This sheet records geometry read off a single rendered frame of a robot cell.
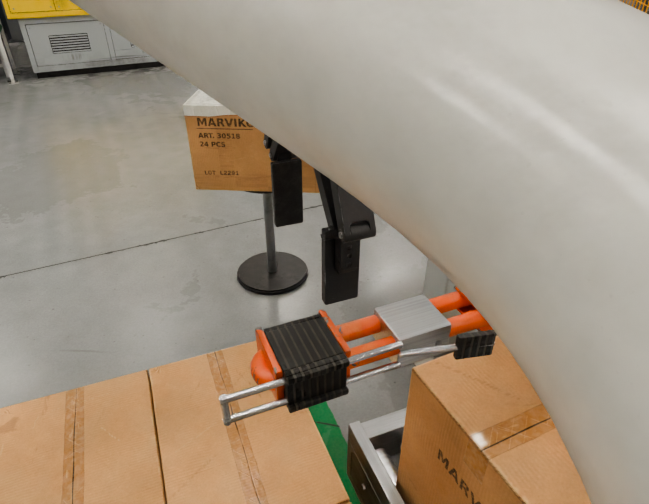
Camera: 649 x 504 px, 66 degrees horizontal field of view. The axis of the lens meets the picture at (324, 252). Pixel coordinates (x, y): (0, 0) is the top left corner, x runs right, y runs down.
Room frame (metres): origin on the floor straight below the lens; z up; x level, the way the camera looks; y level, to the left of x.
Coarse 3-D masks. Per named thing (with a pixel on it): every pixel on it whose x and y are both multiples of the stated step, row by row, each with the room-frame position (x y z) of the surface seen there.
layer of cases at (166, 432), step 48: (96, 384) 0.99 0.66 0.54; (144, 384) 0.99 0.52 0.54; (192, 384) 0.99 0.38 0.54; (240, 384) 0.99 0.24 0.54; (0, 432) 0.83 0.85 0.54; (48, 432) 0.83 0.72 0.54; (96, 432) 0.83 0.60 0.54; (144, 432) 0.83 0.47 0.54; (192, 432) 0.83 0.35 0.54; (240, 432) 0.83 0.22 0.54; (288, 432) 0.83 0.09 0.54; (0, 480) 0.70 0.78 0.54; (48, 480) 0.70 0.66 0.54; (96, 480) 0.70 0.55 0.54; (144, 480) 0.70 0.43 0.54; (192, 480) 0.70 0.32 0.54; (240, 480) 0.70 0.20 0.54; (288, 480) 0.70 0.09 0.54; (336, 480) 0.70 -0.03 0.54
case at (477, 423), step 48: (432, 384) 0.63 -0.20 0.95; (480, 384) 0.63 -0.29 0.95; (528, 384) 0.63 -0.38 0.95; (432, 432) 0.60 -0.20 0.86; (480, 432) 0.53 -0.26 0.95; (528, 432) 0.53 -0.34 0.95; (432, 480) 0.57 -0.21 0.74; (480, 480) 0.48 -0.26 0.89; (528, 480) 0.44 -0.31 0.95; (576, 480) 0.44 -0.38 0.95
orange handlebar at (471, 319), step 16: (448, 304) 0.48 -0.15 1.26; (464, 304) 0.48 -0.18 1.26; (368, 320) 0.44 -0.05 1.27; (448, 320) 0.44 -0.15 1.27; (464, 320) 0.44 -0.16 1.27; (480, 320) 0.45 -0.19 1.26; (352, 336) 0.42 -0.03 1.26; (352, 352) 0.39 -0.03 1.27; (256, 368) 0.37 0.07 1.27; (352, 368) 0.38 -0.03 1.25
